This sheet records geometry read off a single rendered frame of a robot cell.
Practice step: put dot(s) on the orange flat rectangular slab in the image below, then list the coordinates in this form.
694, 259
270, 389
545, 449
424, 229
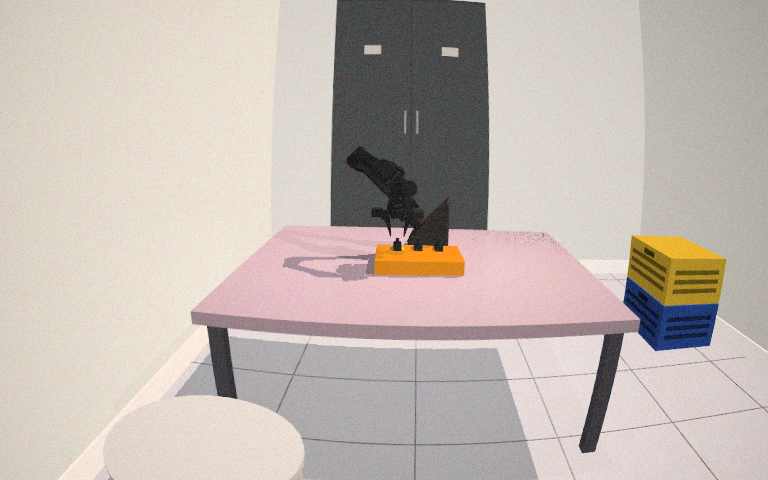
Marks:
419, 260

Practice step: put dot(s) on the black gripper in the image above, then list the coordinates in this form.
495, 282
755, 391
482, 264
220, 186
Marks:
379, 212

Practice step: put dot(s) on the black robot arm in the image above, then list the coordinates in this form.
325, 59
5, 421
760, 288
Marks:
380, 172

